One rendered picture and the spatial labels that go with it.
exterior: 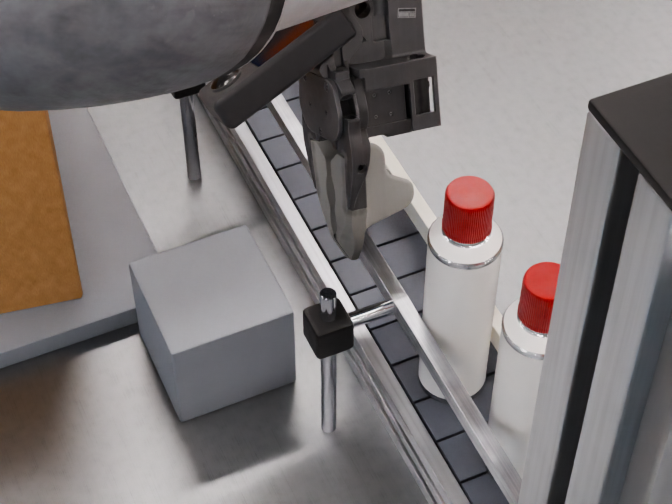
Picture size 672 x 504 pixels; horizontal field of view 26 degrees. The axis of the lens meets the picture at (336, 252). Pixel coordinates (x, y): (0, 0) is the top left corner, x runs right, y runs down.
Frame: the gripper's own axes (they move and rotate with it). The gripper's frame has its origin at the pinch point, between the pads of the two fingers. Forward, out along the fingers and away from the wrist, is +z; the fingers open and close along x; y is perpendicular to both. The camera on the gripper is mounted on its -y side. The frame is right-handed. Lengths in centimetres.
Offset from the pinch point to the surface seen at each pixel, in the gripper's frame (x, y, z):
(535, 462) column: -54, -15, -11
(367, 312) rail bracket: -6.0, -1.1, 3.2
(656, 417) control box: -64, -17, -17
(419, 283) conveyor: 3.5, 7.7, 6.2
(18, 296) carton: 16.6, -21.9, 4.4
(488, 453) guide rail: -18.8, 1.3, 9.6
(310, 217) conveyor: 12.7, 2.5, 1.9
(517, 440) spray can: -16.9, 4.6, 10.4
